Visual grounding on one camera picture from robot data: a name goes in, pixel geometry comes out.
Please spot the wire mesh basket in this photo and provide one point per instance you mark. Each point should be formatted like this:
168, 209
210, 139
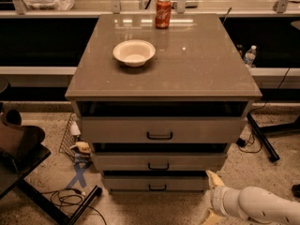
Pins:
71, 135

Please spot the black stand leg left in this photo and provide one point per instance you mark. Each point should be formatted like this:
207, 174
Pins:
52, 203

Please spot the grey drawer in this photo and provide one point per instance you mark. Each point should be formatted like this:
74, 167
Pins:
162, 129
156, 183
125, 161

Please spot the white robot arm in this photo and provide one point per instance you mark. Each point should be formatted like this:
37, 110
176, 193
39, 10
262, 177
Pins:
252, 204

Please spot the grey bottom drawer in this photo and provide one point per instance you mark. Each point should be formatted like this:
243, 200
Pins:
156, 183

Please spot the blue tape cross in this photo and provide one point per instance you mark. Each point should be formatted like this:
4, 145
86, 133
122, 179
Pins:
80, 169

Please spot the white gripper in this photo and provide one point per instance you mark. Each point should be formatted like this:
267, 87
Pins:
217, 197

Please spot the black stand leg right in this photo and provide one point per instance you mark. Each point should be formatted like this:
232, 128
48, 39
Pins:
262, 132

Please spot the orange soda can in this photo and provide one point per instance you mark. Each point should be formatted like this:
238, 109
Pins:
163, 13

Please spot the clear water bottle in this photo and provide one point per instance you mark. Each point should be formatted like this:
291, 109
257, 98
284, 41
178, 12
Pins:
250, 56

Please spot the white paper bowl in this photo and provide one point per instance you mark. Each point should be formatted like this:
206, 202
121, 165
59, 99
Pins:
134, 53

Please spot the black stand leg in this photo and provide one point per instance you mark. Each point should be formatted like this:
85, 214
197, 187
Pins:
52, 203
262, 132

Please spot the grey top drawer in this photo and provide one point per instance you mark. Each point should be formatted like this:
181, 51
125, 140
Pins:
162, 129

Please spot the grey middle drawer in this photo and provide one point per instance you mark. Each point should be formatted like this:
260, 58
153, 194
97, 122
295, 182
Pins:
125, 161

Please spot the brown chair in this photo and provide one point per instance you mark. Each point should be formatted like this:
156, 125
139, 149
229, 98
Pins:
21, 150

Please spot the grey drawer cabinet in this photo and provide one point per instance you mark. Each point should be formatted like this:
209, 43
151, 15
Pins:
195, 72

